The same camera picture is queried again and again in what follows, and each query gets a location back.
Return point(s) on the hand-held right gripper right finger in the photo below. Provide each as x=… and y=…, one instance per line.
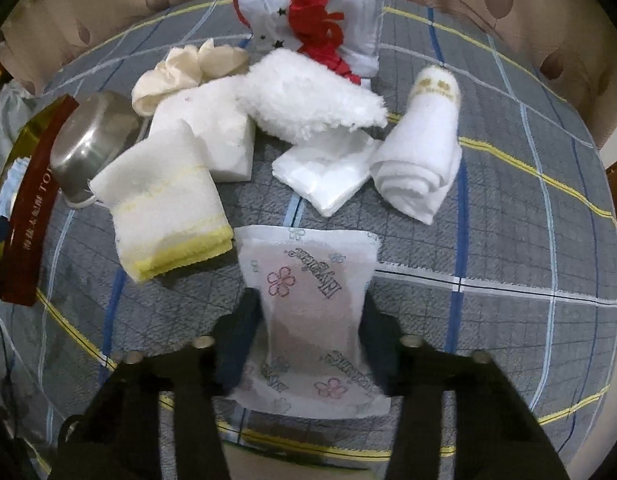
x=377, y=342

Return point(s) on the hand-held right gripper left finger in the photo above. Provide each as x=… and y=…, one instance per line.
x=242, y=332

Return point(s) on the white flower-print pad packet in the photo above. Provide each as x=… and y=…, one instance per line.
x=308, y=310

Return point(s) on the white towel with yellow edge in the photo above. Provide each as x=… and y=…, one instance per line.
x=158, y=200

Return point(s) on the white crinkled plastic bag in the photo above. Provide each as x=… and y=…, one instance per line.
x=323, y=175

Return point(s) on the white towel gold print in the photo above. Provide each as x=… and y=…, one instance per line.
x=423, y=150

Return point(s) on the gold tray with red sides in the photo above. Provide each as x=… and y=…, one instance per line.
x=33, y=200

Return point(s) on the cream cloth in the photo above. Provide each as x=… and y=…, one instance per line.
x=173, y=75

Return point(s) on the grey plaid bed sheet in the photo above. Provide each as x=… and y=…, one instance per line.
x=513, y=260

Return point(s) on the stainless steel bowl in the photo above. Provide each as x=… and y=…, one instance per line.
x=88, y=145

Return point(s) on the fluffy white towel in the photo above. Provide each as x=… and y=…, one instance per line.
x=298, y=95

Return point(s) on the white pouch with red ribbon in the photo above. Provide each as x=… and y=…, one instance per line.
x=358, y=15

